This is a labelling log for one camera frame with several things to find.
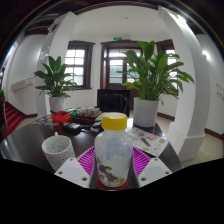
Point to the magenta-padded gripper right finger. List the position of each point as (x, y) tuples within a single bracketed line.
[(154, 171)]

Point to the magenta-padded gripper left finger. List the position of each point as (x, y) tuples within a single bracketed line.
[(70, 171)]

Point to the clear bottle with yellow cap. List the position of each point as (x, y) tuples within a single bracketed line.
[(113, 150)]

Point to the white speckled mug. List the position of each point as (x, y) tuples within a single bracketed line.
[(58, 151)]

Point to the printed paper leaflet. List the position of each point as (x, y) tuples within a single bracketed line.
[(148, 140)]

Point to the red plastic container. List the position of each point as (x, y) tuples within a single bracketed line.
[(61, 117)]

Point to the brown basket of small items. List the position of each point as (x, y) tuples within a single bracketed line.
[(88, 115)]

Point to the black chair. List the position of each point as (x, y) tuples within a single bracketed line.
[(113, 101)]

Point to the small potted green plant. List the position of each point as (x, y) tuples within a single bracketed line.
[(55, 78)]

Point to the large potted green plant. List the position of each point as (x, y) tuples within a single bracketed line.
[(150, 76)]

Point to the dark framed window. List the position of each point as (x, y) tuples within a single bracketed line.
[(75, 63), (171, 58)]

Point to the dark wooden glazed door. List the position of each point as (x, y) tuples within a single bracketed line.
[(115, 66)]

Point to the green exit sign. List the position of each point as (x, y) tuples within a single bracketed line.
[(117, 38)]

